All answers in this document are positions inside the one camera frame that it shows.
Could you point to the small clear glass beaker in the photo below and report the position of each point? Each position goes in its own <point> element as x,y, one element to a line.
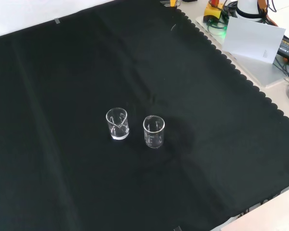
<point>117,137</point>

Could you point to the clear graduated glass beaker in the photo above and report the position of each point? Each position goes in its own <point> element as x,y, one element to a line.
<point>154,142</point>

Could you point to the black bench cloth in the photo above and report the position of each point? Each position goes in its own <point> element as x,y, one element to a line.
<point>62,96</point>

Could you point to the hex key set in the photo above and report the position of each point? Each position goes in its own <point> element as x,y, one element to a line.
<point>169,3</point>

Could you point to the grey tape piece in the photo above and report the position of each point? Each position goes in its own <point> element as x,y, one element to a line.
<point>57,21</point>
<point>177,228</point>

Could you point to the yellow stop button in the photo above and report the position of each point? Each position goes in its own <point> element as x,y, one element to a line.
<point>212,11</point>

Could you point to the pale white board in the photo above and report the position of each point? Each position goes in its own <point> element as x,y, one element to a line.
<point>250,38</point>

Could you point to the grey metal base plate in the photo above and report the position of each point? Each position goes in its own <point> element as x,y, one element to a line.
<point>262,72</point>

